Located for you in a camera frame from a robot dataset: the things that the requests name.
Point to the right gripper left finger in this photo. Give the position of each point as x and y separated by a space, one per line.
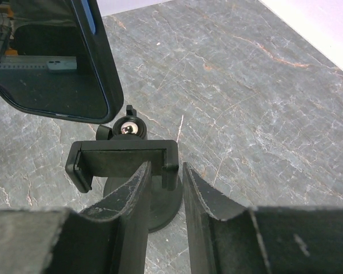
108 237

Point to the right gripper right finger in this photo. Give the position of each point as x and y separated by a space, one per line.
226 237

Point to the black phone stand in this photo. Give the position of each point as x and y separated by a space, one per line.
117 152

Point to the black smartphone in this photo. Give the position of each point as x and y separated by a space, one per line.
55 61

